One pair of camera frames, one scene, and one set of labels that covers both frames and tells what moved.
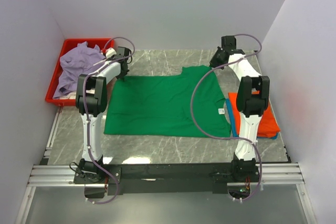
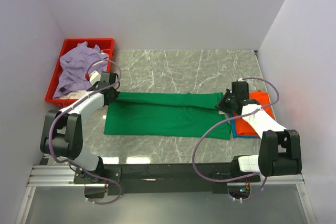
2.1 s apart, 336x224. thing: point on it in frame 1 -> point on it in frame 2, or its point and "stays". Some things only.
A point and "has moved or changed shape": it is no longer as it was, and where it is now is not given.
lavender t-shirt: [81, 60] stays
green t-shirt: [160, 105] has moved or changed shape
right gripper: [213, 63] -> [221, 105]
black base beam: [123, 179] stays
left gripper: [123, 75] -> [115, 95]
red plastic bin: [105, 44] stays
